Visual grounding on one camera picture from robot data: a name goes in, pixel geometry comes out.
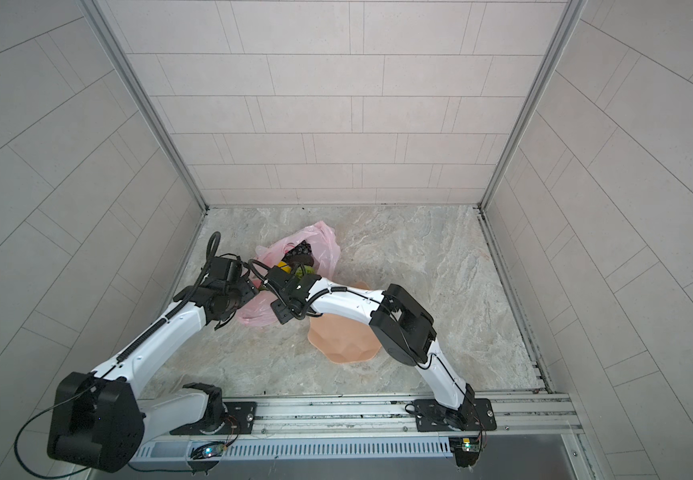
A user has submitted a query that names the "green fake fruit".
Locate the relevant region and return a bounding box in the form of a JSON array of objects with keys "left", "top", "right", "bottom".
[{"left": 292, "top": 265, "right": 316, "bottom": 278}]

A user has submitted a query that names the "circuit board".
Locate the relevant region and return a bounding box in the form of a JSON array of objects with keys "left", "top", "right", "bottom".
[
  {"left": 448, "top": 437, "right": 481, "bottom": 468},
  {"left": 190, "top": 441, "right": 226, "bottom": 461}
]

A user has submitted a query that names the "right circuit board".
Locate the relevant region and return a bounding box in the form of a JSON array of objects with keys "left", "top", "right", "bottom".
[{"left": 448, "top": 437, "right": 481, "bottom": 468}]

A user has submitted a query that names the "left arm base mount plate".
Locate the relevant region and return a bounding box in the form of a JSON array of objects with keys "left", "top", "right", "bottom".
[{"left": 170, "top": 401, "right": 258, "bottom": 436}]

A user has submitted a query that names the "left circuit board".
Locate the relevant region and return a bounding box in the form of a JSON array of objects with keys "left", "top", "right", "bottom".
[{"left": 190, "top": 441, "right": 226, "bottom": 461}]

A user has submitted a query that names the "pink scalloped plate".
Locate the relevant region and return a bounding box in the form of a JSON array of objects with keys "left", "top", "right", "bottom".
[{"left": 308, "top": 307, "right": 382, "bottom": 364}]

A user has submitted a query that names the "yellow fake lemon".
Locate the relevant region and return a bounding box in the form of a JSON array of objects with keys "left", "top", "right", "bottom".
[{"left": 278, "top": 261, "right": 292, "bottom": 273}]

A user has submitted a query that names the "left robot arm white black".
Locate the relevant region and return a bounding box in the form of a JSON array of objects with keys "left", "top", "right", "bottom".
[{"left": 46, "top": 232, "right": 258, "bottom": 473}]

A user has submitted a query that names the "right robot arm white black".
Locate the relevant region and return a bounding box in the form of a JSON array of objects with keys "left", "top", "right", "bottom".
[{"left": 248, "top": 260, "right": 496, "bottom": 431}]

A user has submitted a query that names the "white vent grille strip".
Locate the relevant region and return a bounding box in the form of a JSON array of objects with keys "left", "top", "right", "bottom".
[{"left": 132, "top": 436, "right": 452, "bottom": 468}]

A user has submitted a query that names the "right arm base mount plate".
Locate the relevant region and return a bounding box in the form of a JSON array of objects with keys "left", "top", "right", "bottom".
[{"left": 405, "top": 398, "right": 497, "bottom": 433}]

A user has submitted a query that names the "dark fake grapes bunch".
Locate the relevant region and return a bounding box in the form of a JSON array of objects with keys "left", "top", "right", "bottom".
[{"left": 282, "top": 240, "right": 314, "bottom": 267}]

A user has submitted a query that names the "aluminium rail frame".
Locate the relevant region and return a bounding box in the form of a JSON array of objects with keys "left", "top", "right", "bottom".
[{"left": 144, "top": 391, "right": 583, "bottom": 442}]

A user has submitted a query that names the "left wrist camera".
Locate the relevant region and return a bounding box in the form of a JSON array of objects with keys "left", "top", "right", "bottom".
[{"left": 202, "top": 254, "right": 244, "bottom": 289}]

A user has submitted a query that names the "pink plastic bag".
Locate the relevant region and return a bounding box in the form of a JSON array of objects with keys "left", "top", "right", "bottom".
[{"left": 236, "top": 221, "right": 342, "bottom": 327}]

